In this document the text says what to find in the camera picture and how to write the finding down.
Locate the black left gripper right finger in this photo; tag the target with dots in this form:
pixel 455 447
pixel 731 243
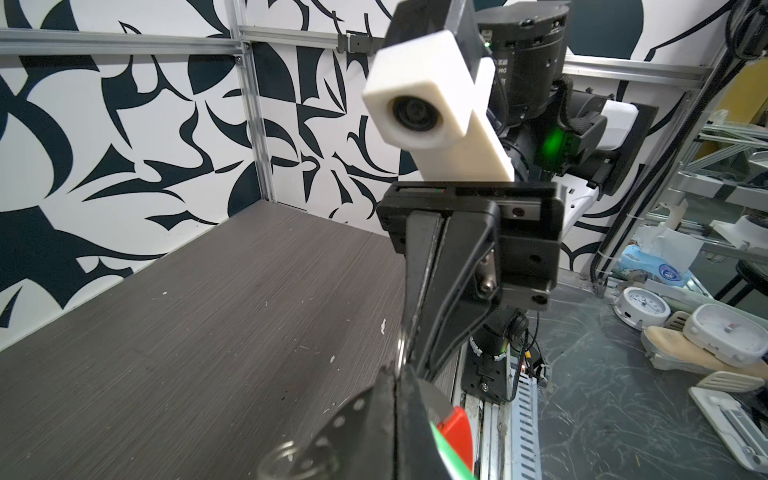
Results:
pixel 416 453

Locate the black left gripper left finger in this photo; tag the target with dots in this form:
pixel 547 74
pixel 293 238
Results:
pixel 367 449

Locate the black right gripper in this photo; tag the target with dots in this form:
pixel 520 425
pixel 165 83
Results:
pixel 462 240

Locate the green capped key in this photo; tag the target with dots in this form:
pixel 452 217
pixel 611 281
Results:
pixel 454 465

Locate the red capped key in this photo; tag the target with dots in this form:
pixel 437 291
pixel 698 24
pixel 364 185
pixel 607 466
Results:
pixel 456 429

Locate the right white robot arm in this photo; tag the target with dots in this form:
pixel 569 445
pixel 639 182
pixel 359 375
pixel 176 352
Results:
pixel 510 156

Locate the blue white tissue pack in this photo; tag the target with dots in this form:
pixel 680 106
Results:
pixel 634 263

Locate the white round alarm clock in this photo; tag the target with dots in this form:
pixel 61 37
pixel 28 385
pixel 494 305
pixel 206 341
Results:
pixel 640 308

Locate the beige shoe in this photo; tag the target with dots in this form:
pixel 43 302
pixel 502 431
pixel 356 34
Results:
pixel 671 350

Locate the white square alarm clock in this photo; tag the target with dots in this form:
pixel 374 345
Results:
pixel 729 336

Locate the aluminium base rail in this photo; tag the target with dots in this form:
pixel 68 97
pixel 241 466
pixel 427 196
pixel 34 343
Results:
pixel 491 427

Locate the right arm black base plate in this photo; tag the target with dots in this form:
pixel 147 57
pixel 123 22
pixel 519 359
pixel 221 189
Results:
pixel 494 349

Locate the white slotted cable duct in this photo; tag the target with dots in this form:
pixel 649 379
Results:
pixel 522 452

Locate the grey wall hook rack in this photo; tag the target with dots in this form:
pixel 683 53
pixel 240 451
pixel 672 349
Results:
pixel 354 41

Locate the right aluminium corner post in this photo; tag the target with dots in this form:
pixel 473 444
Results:
pixel 251 97

